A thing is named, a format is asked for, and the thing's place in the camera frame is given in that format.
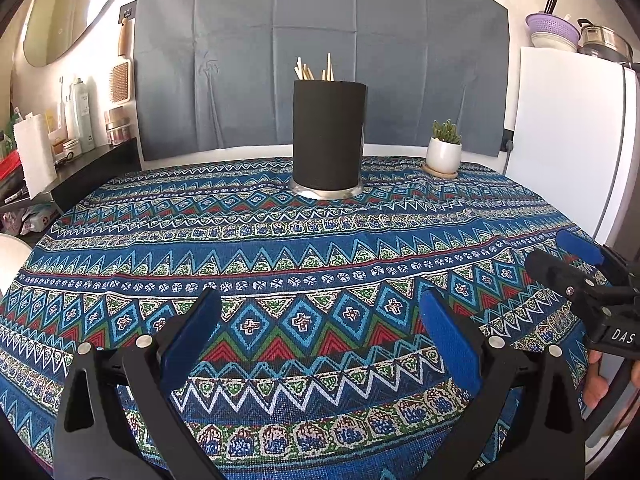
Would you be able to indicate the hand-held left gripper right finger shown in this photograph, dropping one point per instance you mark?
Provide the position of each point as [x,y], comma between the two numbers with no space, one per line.
[450,345]

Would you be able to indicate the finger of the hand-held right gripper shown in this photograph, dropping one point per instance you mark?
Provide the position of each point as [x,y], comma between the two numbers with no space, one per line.
[555,272]
[577,246]

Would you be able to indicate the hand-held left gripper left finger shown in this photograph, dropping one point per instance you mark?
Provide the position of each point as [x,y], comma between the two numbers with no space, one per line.
[192,340]

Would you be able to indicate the black cylindrical utensil holder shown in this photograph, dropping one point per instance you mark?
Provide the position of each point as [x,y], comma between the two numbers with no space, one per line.
[327,140]

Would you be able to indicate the bunch of wooden chopsticks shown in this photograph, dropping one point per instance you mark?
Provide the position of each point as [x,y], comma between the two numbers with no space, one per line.
[306,74]

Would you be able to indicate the person's right hand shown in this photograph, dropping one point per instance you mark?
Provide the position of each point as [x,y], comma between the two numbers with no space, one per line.
[595,380]

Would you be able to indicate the white refrigerator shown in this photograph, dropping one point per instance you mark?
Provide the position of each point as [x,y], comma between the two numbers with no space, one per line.
[555,150]

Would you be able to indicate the blue patterned tablecloth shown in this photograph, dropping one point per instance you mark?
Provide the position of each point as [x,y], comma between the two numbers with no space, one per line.
[250,240]

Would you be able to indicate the round wooden coaster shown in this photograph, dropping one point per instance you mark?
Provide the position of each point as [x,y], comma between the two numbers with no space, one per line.
[440,175]

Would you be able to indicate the succulent in white pot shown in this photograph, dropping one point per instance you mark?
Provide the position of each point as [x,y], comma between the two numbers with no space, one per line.
[442,155]

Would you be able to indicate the white round stool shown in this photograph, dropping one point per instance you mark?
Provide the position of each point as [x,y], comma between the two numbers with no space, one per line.
[12,260]

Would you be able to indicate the black side shelf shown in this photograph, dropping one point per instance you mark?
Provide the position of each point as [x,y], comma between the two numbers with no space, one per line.
[100,165]

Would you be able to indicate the pink printed packet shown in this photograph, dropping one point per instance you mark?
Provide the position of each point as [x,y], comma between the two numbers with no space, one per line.
[35,220]

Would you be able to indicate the white bowl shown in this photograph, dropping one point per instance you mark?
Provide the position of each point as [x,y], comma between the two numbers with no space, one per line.
[550,42]

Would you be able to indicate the metal pot with lid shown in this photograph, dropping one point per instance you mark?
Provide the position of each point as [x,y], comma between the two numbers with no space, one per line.
[605,40]

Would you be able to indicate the pink cosmetic jar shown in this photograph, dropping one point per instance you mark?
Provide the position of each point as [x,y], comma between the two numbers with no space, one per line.
[119,132]

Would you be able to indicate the purple colander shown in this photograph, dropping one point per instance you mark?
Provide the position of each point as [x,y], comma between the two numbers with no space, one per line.
[550,24]

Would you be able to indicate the pair of black chopsticks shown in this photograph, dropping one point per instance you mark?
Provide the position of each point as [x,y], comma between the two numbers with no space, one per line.
[551,4]

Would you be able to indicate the white spray bottle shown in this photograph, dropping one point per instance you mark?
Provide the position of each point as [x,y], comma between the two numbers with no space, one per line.
[82,115]

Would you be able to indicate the wooden paddle hairbrush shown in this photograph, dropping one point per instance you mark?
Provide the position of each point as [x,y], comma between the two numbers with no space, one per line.
[120,82]

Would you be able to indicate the black wall outlet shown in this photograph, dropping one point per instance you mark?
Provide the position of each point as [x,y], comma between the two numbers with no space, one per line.
[507,142]

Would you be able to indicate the grey wall cloth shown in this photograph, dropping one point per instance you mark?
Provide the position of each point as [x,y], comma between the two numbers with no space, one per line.
[225,60]

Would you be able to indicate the black wall hook rack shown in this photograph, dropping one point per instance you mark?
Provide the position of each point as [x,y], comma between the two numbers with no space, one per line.
[129,10]

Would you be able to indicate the oval wall mirror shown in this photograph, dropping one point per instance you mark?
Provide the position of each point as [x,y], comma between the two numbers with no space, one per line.
[65,10]

